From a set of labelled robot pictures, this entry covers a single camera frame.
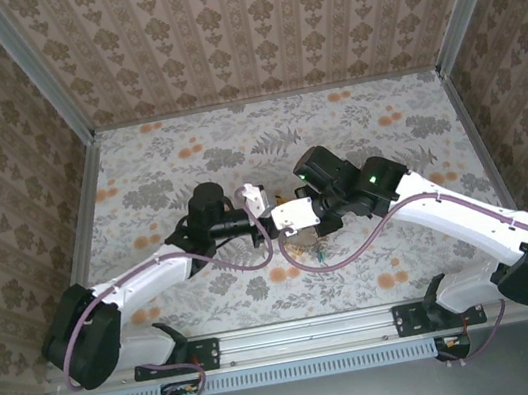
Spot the aluminium table edge rail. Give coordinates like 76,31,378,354
91,64,443,135
26,133,137,364
439,57,528,270

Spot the transparent plastic bag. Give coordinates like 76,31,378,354
280,230,332,272

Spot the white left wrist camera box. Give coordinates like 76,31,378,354
240,180,273,223

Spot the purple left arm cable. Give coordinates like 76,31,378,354
38,182,299,395

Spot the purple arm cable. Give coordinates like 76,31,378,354
273,178,528,395
38,182,299,395

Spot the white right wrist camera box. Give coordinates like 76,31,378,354
268,194,325,242

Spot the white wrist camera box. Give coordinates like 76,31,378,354
240,180,273,223
268,194,325,242

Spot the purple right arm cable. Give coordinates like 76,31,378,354
273,178,528,395

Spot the aluminium front mounting rail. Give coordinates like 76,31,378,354
42,282,519,395

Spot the slotted grey cable duct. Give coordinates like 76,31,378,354
86,336,442,395

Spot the small wired controller box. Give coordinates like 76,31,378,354
159,377,208,395
432,331,474,363

